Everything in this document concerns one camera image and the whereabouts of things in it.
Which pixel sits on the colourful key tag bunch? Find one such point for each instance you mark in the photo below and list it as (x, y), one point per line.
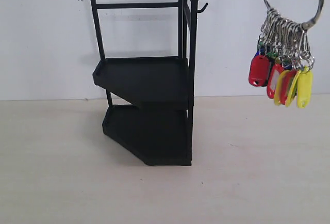
(283, 62)

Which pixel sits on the black two-tier metal rack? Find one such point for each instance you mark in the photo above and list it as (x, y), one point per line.
(151, 99)

